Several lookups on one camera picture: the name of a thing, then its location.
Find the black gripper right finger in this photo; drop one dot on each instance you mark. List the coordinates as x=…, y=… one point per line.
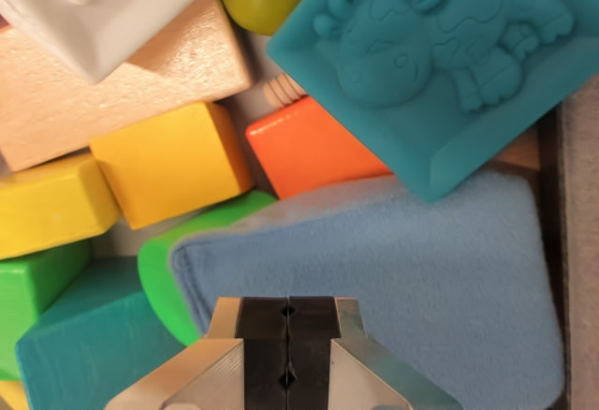
x=313, y=358

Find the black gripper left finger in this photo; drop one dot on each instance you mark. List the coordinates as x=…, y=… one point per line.
x=262, y=358

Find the blue fabric beanbag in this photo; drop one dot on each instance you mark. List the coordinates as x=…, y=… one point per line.
x=398, y=279

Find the green half-round block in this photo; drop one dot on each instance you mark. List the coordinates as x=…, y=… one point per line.
x=159, y=279

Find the teal wooden block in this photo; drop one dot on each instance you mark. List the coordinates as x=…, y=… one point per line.
x=93, y=335

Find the orange wooden block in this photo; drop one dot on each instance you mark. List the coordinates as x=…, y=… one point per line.
x=309, y=148

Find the yellow wooden block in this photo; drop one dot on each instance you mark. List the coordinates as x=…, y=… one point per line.
x=168, y=166
x=11, y=396
x=47, y=209

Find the green wooden block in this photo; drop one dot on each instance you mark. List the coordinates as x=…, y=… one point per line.
x=33, y=288

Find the teal rubber cow cube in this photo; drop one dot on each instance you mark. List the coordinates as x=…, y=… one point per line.
x=421, y=138

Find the wooden threaded screw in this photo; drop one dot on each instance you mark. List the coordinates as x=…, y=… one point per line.
x=281, y=92

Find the gray foam block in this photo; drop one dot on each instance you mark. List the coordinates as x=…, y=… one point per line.
x=582, y=241

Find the natural wooden block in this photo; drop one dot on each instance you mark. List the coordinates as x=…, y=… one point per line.
x=178, y=68

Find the white rubber dotted cube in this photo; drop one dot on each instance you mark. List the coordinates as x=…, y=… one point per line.
x=117, y=17

